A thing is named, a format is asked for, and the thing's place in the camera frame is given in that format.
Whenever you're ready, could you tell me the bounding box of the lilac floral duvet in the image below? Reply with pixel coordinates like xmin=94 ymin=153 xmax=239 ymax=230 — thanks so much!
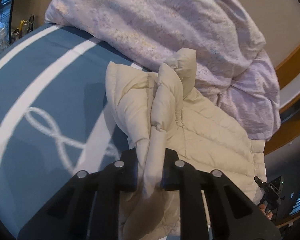
xmin=45 ymin=0 xmax=281 ymax=140

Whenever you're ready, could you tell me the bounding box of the blue white striped bed sheet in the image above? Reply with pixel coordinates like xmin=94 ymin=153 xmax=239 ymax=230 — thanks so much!
xmin=0 ymin=24 xmax=133 ymax=236

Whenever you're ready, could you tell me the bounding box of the person right hand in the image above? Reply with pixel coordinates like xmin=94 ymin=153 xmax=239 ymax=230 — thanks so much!
xmin=258 ymin=204 xmax=273 ymax=220

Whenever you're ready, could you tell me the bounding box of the wooden door frame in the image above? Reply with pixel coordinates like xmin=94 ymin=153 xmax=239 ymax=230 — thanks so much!
xmin=264 ymin=44 xmax=300 ymax=155

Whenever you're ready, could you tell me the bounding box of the beige quilted down jacket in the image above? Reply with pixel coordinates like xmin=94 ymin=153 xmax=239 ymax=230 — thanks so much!
xmin=106 ymin=48 xmax=266 ymax=239

